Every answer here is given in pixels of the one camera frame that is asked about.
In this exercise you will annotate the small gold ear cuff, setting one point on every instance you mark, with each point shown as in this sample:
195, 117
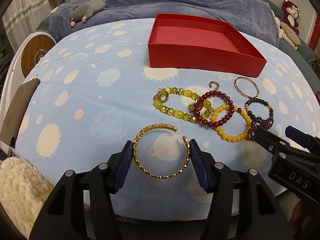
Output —
214, 84

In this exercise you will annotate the beige plush toy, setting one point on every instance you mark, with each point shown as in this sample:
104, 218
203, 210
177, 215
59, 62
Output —
286, 33

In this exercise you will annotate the gold chain bangle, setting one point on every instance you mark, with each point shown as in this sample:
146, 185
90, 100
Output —
165, 148

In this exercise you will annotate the thin gold oval bangle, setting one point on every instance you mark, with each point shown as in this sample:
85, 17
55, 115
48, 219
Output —
246, 87

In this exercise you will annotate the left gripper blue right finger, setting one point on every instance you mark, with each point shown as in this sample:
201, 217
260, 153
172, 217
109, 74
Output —
198, 161

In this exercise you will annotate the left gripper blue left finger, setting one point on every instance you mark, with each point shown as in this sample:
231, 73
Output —
123, 166

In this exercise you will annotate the dark bead bracelet gold charm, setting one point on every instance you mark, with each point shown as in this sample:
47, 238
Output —
269, 120

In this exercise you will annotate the white fluffy blanket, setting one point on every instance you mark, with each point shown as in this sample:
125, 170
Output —
24, 190

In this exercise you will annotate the blue velvet sofa cover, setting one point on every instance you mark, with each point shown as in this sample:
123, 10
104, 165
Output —
253, 17

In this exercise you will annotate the red cardboard box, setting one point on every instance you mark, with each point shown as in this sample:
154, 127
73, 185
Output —
193, 42

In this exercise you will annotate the brown leather case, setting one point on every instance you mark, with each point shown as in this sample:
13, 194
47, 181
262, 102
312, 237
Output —
16, 111

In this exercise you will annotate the white sheer curtain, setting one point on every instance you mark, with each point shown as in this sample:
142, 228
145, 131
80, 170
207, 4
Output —
25, 15

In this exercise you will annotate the white round wooden appliance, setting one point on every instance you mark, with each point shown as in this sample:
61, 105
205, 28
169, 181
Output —
32, 50

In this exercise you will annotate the blue planet print cloth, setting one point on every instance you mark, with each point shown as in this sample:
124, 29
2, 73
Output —
97, 91

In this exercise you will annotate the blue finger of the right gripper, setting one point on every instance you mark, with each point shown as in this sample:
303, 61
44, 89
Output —
265, 136
299, 137

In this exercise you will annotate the green sofa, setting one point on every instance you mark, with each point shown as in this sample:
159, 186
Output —
304, 50

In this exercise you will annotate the red monkey plush toy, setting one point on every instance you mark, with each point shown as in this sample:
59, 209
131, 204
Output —
291, 13

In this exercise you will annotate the grey plush mouse toy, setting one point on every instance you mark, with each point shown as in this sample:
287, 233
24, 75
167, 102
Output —
84, 11

